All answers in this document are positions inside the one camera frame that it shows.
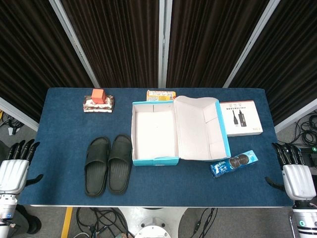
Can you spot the orange cube block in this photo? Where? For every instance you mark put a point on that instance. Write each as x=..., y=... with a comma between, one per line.
x=98, y=96

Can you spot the open light blue shoe box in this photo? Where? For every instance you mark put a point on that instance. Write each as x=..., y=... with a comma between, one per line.
x=193, y=129

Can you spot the dark blue table mat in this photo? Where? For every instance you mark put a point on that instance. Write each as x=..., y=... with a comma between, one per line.
x=161, y=186

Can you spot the blue cookie pack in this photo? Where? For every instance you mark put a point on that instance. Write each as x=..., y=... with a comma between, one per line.
x=232, y=163

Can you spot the black rubber slipper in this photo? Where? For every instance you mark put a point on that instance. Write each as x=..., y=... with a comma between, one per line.
x=95, y=176
x=119, y=171

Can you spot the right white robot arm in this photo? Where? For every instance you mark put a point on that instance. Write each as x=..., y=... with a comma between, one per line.
x=305, y=220

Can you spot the red white patterned packet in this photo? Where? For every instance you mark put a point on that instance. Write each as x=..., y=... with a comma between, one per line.
x=99, y=107

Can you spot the aluminium frame post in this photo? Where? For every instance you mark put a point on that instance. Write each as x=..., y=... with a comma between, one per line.
x=250, y=47
x=164, y=42
x=74, y=42

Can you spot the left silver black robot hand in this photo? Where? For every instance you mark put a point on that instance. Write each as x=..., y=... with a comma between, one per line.
x=12, y=171

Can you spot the dark ribbed wall panel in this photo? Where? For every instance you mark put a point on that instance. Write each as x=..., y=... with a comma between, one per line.
x=119, y=44
x=289, y=62
x=210, y=42
x=29, y=62

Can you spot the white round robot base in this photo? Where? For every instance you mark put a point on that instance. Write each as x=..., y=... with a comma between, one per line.
x=153, y=228

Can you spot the yellow snack box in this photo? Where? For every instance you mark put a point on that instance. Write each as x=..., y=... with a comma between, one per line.
x=161, y=95

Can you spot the white adapter product box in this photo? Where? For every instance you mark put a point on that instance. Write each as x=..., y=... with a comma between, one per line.
x=242, y=119

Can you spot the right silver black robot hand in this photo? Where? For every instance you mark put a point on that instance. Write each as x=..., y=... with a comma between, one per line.
x=298, y=178

